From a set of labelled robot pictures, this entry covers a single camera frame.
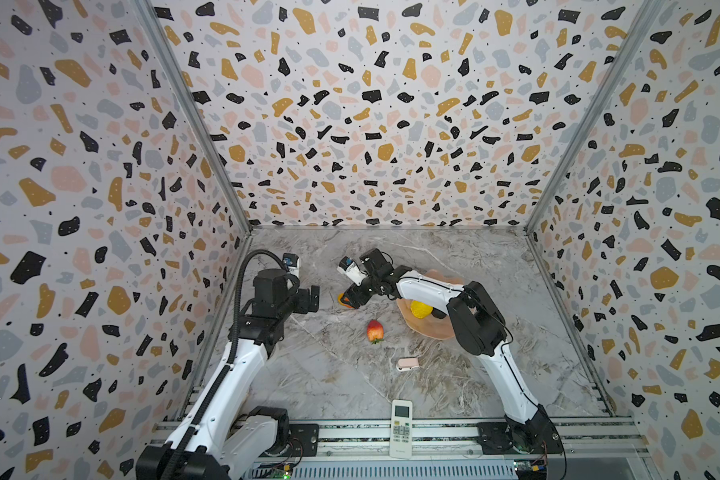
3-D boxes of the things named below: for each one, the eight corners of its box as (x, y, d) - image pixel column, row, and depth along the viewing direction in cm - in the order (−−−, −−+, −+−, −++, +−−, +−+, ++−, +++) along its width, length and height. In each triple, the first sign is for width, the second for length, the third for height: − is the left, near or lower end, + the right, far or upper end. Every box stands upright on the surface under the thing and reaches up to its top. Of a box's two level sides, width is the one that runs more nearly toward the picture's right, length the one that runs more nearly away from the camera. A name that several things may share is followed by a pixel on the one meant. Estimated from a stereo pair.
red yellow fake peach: (372, 346, 92) (372, 341, 89) (363, 330, 96) (362, 324, 93) (387, 339, 94) (387, 333, 91) (377, 323, 97) (377, 317, 94)
